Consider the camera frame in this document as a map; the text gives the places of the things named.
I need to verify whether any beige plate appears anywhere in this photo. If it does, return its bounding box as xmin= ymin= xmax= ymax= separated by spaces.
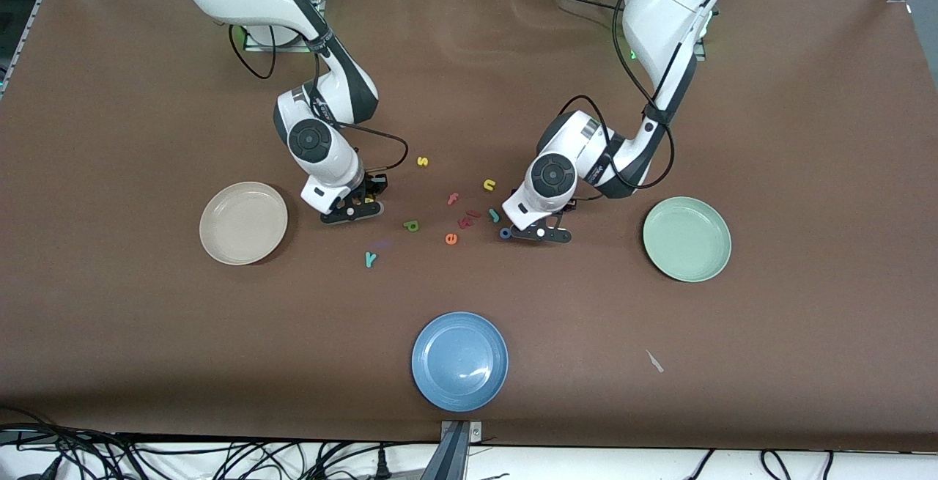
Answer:
xmin=199 ymin=182 xmax=289 ymax=266

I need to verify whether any pale green plate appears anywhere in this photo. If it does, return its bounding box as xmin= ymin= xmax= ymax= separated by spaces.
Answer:
xmin=643 ymin=196 xmax=732 ymax=283

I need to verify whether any blue plate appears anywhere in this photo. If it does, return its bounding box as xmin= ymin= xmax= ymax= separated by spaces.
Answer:
xmin=411 ymin=311 xmax=509 ymax=413

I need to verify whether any brown table cover sheet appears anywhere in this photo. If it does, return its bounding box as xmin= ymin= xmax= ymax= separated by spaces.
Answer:
xmin=0 ymin=0 xmax=938 ymax=453

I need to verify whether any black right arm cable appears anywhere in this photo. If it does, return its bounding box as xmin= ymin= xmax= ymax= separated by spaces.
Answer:
xmin=229 ymin=24 xmax=409 ymax=173

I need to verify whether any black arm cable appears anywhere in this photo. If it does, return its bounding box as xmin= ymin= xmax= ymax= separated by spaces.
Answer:
xmin=561 ymin=0 xmax=675 ymax=201
xmin=229 ymin=24 xmax=409 ymax=173

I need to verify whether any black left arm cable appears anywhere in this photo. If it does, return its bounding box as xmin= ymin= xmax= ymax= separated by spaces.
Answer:
xmin=561 ymin=0 xmax=675 ymax=201

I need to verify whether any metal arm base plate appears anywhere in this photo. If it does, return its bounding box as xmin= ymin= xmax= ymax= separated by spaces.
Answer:
xmin=629 ymin=0 xmax=709 ymax=62
xmin=244 ymin=0 xmax=327 ymax=52

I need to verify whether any small metal bracket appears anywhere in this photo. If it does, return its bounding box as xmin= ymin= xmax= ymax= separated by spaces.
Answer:
xmin=440 ymin=420 xmax=484 ymax=443

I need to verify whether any dark camera mount post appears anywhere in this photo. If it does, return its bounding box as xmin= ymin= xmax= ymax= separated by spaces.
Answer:
xmin=421 ymin=421 xmax=471 ymax=480

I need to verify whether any black tangled floor cable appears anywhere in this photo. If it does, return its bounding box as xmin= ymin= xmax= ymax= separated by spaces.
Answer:
xmin=103 ymin=432 xmax=440 ymax=480
xmin=0 ymin=405 xmax=103 ymax=480

